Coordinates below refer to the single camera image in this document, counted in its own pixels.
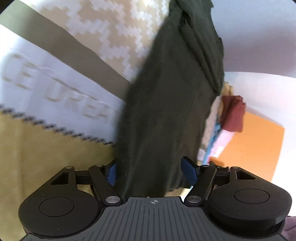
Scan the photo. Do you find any yellow folded cloth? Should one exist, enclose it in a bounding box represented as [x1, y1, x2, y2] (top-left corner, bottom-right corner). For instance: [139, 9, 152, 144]
[221, 82, 234, 97]

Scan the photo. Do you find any blue grey board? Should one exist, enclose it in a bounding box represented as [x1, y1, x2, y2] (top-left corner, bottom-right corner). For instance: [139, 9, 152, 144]
[208, 0, 296, 78]

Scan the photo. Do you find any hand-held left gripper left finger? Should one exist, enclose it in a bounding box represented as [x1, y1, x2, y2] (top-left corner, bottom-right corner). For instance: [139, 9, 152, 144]
[50, 159, 123, 207]

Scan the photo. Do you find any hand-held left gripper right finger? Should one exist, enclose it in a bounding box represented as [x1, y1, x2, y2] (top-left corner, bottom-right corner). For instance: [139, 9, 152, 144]
[180, 156, 258, 207]

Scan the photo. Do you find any patterned bed blanket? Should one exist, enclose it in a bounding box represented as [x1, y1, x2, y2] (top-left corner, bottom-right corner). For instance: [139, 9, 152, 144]
[0, 0, 223, 232]

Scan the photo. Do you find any blue floral cloth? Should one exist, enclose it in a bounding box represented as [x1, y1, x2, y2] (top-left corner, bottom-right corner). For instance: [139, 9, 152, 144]
[203, 120, 223, 163]

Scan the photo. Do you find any dark green sweater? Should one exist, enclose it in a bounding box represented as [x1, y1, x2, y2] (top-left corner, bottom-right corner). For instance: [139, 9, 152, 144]
[114, 0, 226, 197]

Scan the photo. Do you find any pink cloth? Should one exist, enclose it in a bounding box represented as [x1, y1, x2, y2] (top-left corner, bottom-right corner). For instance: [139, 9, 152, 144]
[208, 129, 234, 163]

